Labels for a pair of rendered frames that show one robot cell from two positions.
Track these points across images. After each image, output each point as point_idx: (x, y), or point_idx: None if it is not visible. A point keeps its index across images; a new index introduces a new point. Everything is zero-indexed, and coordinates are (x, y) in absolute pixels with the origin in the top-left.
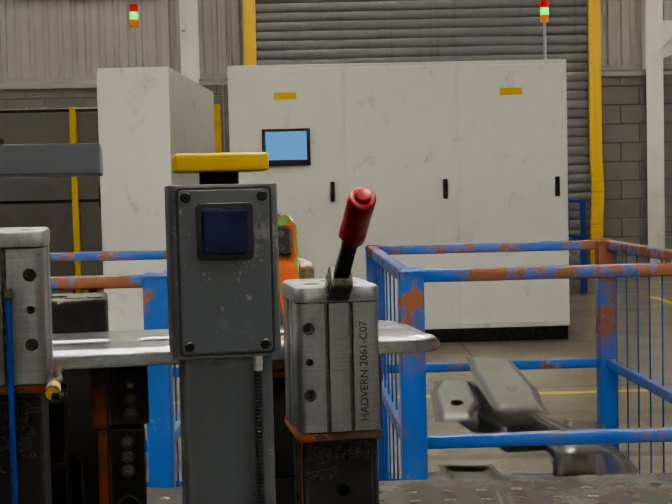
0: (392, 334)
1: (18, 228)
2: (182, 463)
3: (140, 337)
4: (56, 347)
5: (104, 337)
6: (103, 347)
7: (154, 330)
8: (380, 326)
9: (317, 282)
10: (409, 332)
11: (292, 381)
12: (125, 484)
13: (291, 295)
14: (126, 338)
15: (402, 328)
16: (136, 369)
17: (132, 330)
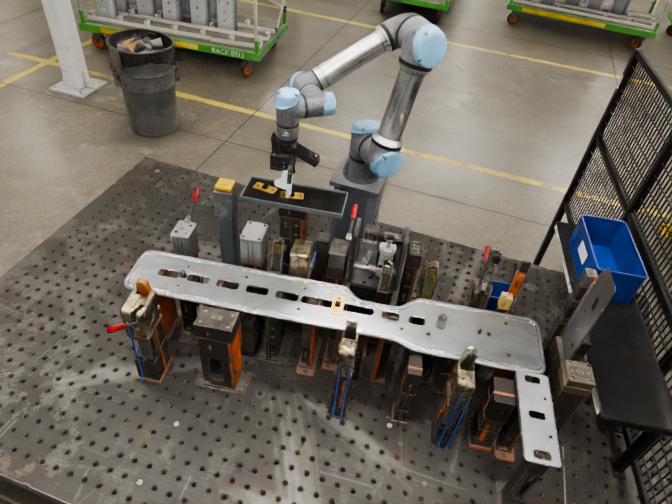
0: (150, 258)
1: (249, 229)
2: (234, 230)
3: (207, 283)
4: (233, 277)
5: (215, 288)
6: (223, 272)
7: (196, 294)
8: (140, 272)
9: (187, 227)
10: (144, 259)
11: (195, 245)
12: None
13: (195, 227)
14: (211, 283)
15: (139, 266)
16: None
17: (202, 297)
